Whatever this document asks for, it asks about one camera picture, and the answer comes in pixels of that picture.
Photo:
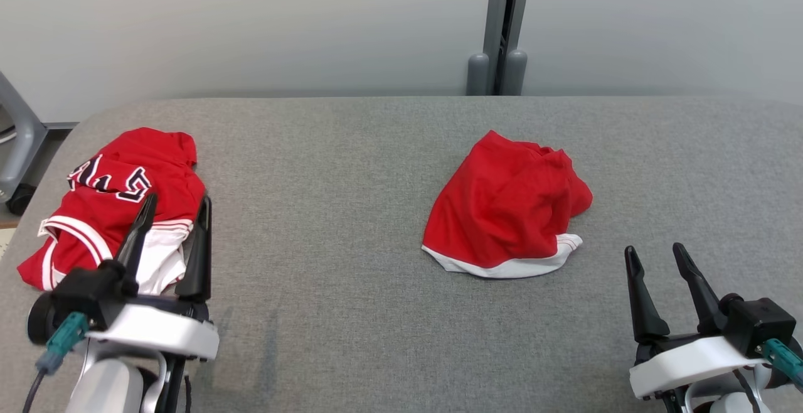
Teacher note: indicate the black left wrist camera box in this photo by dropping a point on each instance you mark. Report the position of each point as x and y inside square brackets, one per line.
[81, 290]

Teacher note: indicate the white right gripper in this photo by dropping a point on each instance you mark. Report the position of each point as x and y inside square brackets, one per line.
[684, 363]

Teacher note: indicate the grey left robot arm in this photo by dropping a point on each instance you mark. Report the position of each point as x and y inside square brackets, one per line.
[103, 388]

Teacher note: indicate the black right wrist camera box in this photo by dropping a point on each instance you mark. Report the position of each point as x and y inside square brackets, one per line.
[756, 322]

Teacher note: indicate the grey partition end post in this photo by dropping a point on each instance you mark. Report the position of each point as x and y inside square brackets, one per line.
[19, 130]

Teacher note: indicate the grey partition joint post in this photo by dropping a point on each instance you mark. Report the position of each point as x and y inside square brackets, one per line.
[495, 24]

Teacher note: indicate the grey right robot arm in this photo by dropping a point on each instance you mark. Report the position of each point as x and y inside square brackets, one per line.
[728, 405]

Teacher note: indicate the red basketball jersey number 23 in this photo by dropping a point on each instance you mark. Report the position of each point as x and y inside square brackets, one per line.
[125, 149]

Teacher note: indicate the black caster wheel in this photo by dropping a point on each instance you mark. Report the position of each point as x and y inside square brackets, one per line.
[21, 199]

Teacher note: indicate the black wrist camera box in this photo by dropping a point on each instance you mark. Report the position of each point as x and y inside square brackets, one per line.
[81, 290]
[756, 322]

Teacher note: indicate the red shorts white trim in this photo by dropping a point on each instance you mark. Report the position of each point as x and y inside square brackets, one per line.
[502, 212]

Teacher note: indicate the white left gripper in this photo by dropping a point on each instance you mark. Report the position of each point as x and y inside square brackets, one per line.
[157, 331]

